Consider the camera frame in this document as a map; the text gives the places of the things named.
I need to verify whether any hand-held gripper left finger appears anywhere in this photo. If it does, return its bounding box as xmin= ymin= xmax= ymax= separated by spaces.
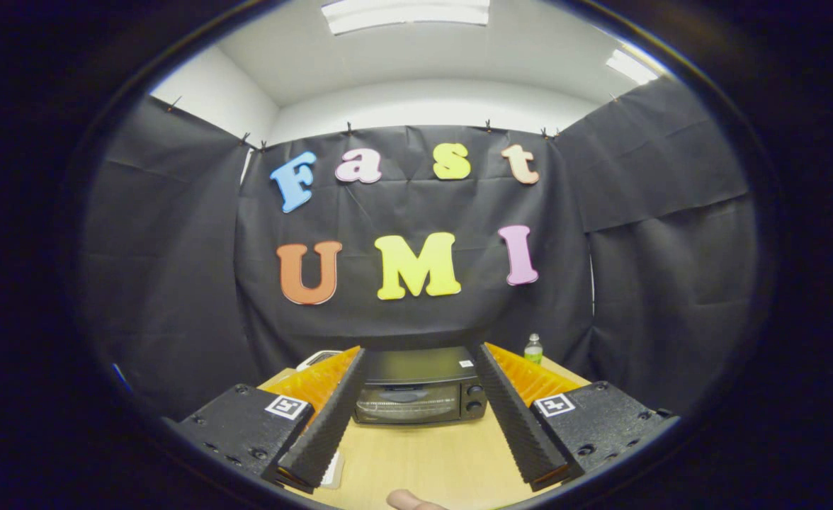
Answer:
xmin=173 ymin=345 xmax=369 ymax=494

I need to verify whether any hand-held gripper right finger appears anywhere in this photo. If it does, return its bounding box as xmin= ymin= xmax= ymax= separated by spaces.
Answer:
xmin=475 ymin=342 xmax=681 ymax=492

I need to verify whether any black toaster oven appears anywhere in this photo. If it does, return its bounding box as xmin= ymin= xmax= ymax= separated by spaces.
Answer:
xmin=353 ymin=346 xmax=489 ymax=426

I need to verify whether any white pop-up toaster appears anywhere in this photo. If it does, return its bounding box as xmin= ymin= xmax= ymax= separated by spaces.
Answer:
xmin=295 ymin=349 xmax=344 ymax=372

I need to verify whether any white rectangular plate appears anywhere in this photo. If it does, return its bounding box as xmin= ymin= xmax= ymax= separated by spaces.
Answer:
xmin=319 ymin=450 xmax=346 ymax=490

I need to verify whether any small ceiling light panel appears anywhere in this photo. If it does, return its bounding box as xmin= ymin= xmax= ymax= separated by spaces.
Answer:
xmin=605 ymin=47 xmax=662 ymax=86

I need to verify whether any long ceiling light panel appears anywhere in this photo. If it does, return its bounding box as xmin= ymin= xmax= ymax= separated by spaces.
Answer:
xmin=320 ymin=0 xmax=492 ymax=36

